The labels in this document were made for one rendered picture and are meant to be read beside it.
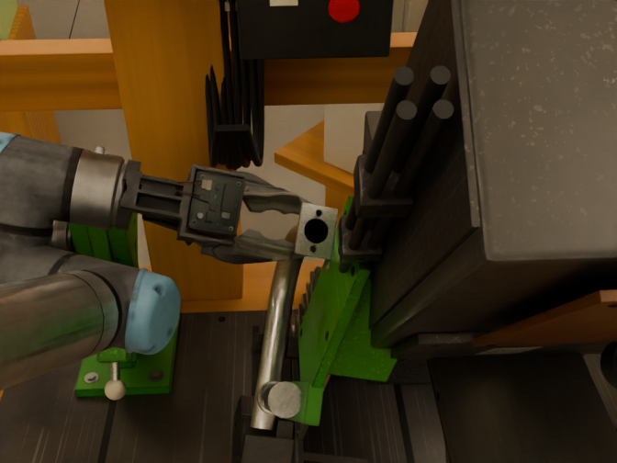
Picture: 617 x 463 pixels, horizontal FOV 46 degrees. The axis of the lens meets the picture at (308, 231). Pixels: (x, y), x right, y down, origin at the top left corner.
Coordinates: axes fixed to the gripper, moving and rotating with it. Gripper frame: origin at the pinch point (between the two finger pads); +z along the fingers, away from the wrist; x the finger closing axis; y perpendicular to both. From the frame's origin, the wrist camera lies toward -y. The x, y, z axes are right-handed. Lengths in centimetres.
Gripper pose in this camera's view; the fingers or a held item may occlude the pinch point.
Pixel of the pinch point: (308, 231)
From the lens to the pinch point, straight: 79.9
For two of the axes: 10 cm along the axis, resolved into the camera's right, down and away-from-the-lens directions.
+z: 9.6, 1.8, 2.0
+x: 1.6, -9.8, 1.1
